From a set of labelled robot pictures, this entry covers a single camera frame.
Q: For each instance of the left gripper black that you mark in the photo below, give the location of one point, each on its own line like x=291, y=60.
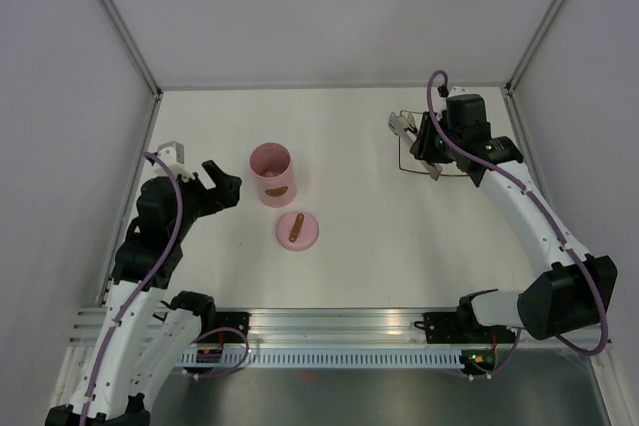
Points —
x=224, y=195

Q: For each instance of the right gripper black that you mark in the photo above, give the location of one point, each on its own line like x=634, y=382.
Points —
x=423, y=148

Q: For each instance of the metal tongs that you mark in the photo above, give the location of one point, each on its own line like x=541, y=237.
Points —
x=404, y=124

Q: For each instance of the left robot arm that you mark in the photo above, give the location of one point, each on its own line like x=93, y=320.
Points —
x=123, y=377

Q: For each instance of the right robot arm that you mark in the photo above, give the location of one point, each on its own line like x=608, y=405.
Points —
x=571, y=288

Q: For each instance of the pink cylindrical lunch box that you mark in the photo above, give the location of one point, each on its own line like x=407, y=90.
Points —
x=272, y=168

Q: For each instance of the pink lunch box lid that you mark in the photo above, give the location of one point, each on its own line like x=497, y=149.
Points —
x=297, y=231

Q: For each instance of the white square plate black rim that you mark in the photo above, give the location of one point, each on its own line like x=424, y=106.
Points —
x=408, y=163

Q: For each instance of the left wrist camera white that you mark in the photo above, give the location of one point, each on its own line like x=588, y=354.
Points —
x=171, y=153

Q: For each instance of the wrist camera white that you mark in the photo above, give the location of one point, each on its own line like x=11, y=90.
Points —
x=445, y=91
x=171, y=153

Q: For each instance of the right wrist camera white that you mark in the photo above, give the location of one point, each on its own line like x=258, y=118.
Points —
x=445, y=91

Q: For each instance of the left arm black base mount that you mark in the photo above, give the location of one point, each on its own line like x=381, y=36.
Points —
x=236, y=320

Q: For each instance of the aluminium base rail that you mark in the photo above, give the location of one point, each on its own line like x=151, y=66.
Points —
x=360, y=327

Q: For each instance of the white slotted cable duct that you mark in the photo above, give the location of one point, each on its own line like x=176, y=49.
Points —
x=326, y=358

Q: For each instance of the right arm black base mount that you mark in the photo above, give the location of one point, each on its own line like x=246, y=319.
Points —
x=441, y=327

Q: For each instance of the right aluminium frame post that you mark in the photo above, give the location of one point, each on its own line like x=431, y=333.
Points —
x=540, y=33

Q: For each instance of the aluminium frame post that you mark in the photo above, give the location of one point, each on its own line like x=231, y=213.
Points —
x=540, y=33
x=130, y=46

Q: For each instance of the left aluminium frame post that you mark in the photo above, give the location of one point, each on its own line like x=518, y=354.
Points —
x=130, y=46

